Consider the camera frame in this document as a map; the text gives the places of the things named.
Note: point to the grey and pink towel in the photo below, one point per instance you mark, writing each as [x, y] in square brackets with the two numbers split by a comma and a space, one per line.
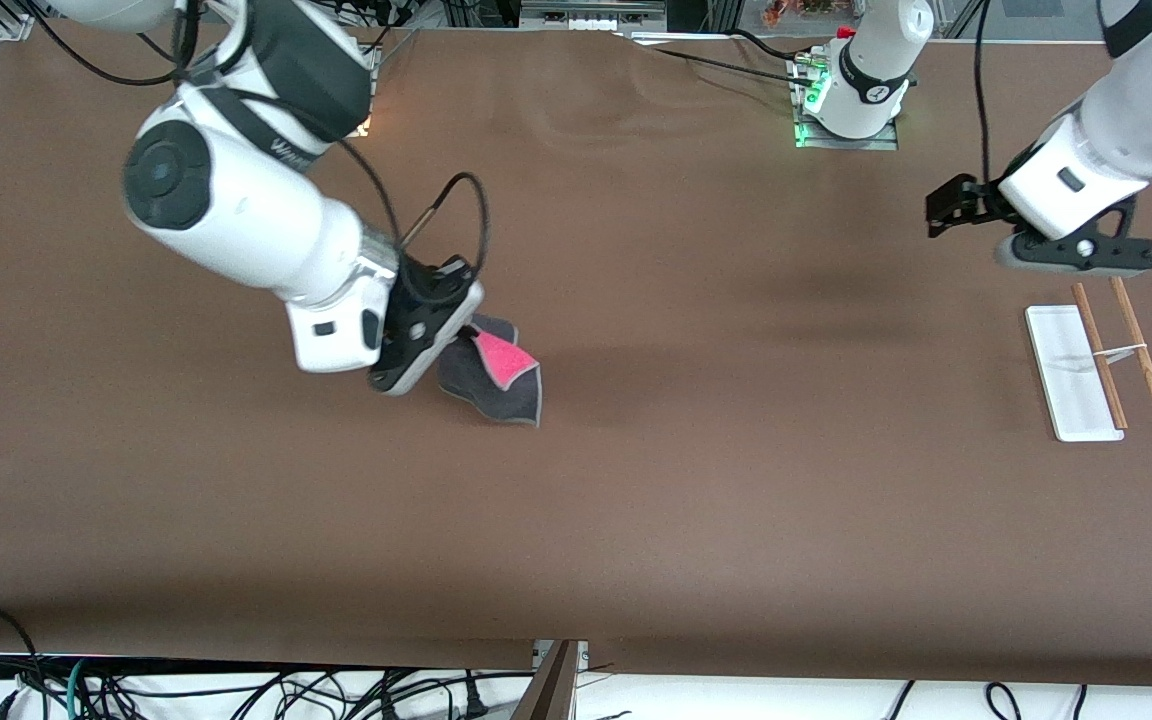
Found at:
[496, 385]

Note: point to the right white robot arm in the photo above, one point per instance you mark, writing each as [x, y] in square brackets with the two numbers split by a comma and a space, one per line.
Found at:
[236, 200]

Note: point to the white rack with wooden rods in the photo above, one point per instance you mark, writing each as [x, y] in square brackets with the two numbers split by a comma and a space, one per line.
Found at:
[1071, 380]

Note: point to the red object behind table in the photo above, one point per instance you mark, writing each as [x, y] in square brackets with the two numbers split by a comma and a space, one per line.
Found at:
[784, 10]

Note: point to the brown wooden beam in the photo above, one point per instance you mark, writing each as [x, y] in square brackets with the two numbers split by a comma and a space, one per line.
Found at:
[546, 690]

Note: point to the aluminium rail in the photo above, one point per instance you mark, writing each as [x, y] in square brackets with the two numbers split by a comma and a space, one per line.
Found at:
[14, 18]

